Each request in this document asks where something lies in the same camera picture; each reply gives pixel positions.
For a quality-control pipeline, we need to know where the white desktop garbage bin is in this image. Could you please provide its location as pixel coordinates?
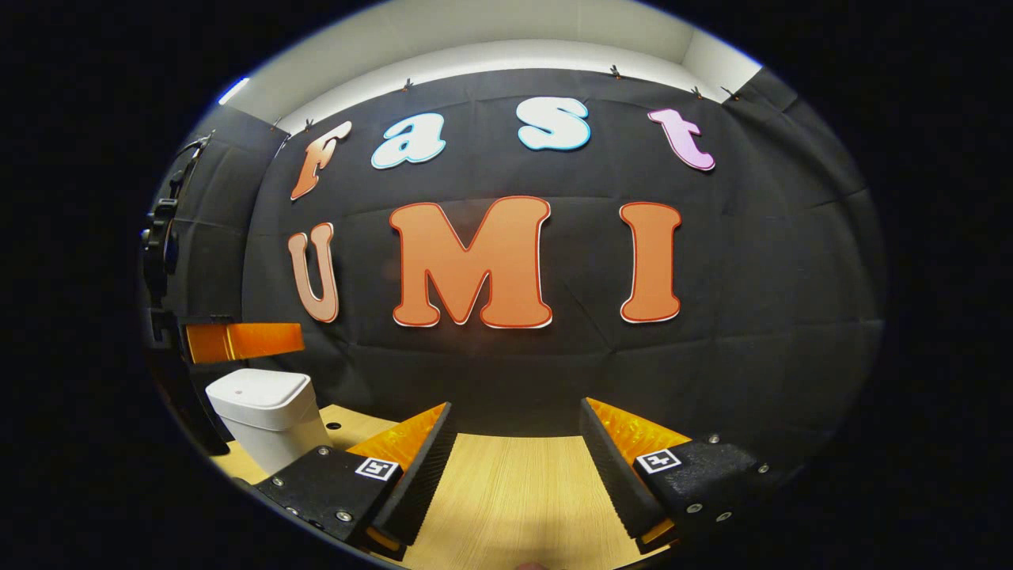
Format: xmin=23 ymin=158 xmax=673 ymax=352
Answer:
xmin=205 ymin=368 xmax=334 ymax=477

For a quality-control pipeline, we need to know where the wooden desktop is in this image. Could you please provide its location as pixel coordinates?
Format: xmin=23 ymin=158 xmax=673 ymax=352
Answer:
xmin=210 ymin=404 xmax=689 ymax=570

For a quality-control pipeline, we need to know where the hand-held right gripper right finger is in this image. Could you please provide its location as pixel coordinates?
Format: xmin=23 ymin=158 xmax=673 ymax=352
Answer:
xmin=580 ymin=397 xmax=781 ymax=556

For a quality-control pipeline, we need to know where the black backdrop cloth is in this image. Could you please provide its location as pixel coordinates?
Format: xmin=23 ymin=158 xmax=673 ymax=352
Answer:
xmin=146 ymin=67 xmax=886 ymax=468

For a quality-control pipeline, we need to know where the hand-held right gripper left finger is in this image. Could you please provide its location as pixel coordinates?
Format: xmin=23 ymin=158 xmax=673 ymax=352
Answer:
xmin=257 ymin=401 xmax=458 ymax=560

